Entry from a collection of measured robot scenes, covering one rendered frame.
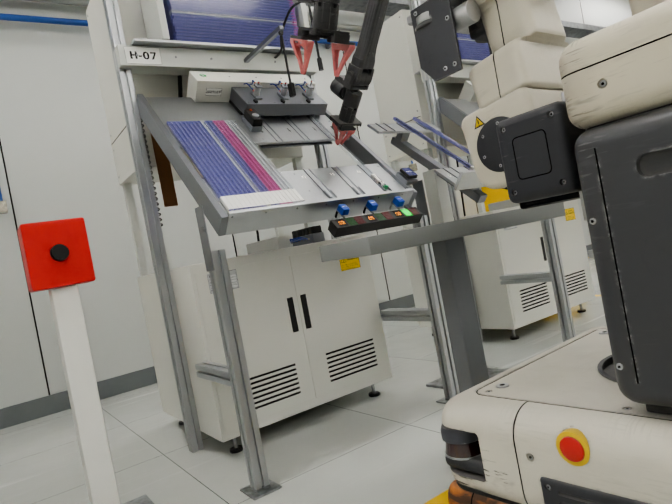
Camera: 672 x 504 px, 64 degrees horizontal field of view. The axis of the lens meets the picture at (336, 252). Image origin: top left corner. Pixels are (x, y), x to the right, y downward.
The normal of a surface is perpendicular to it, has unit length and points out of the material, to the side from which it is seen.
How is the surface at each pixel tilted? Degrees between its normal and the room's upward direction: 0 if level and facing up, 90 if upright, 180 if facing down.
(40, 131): 90
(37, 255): 90
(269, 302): 90
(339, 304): 90
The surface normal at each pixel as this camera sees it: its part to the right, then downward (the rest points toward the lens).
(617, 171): -0.78, 0.15
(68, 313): 0.55, -0.10
